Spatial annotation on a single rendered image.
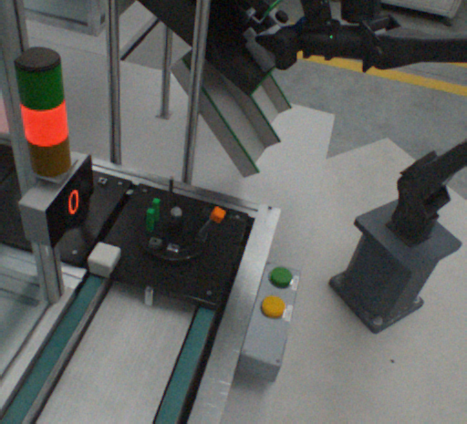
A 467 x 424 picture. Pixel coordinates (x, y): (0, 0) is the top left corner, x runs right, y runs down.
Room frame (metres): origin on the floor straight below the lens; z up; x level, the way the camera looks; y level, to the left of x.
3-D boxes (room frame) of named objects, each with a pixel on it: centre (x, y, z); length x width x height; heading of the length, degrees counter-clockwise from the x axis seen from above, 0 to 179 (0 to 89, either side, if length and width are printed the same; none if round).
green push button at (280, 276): (0.62, -0.12, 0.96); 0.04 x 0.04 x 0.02
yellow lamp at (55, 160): (0.49, 0.23, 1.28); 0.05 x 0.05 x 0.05
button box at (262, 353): (0.55, -0.11, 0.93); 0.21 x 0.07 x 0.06; 172
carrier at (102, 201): (0.70, 0.34, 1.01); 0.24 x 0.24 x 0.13; 82
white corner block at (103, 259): (0.58, 0.20, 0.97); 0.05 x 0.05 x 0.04; 82
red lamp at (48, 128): (0.49, 0.23, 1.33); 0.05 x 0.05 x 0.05
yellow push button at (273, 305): (0.55, -0.11, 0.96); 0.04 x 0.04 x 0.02
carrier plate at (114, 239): (0.66, 0.09, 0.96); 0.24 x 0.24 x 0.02; 82
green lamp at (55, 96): (0.49, 0.23, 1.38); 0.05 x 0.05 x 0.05
